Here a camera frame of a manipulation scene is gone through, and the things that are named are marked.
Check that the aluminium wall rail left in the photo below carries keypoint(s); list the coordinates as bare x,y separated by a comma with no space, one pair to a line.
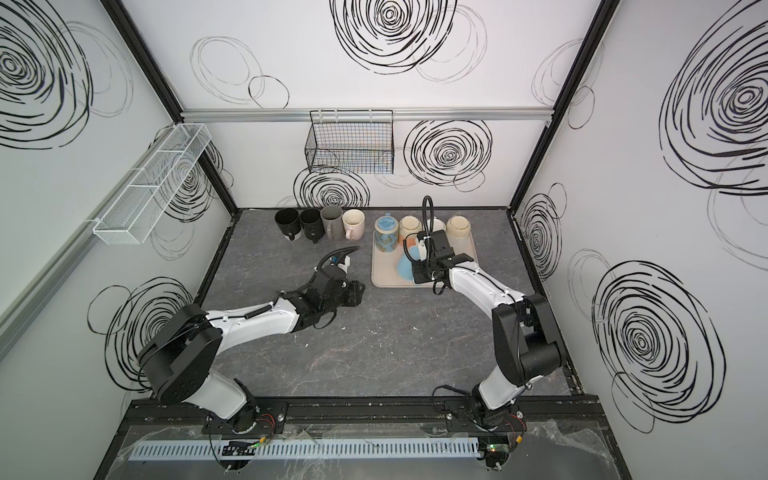
27,306

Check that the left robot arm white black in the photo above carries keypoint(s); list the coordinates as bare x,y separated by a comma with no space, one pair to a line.
178,361

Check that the orange cream mug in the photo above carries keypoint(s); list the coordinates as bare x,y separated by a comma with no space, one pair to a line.
409,227

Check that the black corner frame post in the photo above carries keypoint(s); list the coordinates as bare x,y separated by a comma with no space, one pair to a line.
589,45
130,34

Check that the white black mug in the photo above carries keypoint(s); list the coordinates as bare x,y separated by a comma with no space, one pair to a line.
289,224

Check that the aluminium wall rail back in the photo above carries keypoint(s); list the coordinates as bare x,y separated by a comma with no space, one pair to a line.
367,114

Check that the blue butterfly mug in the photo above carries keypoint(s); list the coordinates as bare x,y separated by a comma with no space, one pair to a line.
386,233

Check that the black corner frame post right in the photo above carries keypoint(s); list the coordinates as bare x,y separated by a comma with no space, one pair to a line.
589,45

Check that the beige tan mug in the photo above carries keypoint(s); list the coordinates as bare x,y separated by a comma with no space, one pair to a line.
458,230

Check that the beige plastic tray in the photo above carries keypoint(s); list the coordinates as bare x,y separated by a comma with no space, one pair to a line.
385,272

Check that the aluminium wall rail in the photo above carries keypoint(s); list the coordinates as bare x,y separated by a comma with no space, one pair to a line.
367,114
27,306

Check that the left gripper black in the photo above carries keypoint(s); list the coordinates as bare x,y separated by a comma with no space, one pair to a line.
346,288

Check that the black corner frame post left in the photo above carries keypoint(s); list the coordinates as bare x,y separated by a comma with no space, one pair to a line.
130,34

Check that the white slotted cable duct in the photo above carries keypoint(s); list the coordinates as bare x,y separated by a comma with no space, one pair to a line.
300,449

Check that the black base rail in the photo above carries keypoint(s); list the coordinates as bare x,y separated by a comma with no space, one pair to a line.
446,413

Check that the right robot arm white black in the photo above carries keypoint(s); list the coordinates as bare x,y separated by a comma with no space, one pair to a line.
527,342

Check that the light blue mug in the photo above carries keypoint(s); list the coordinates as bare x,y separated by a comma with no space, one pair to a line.
405,264

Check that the white wire shelf basket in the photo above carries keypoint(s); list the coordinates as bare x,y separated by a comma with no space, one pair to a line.
168,183

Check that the grey mug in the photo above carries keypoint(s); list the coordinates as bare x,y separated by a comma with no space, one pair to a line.
332,219

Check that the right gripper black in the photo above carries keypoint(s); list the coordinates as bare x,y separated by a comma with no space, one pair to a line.
429,267

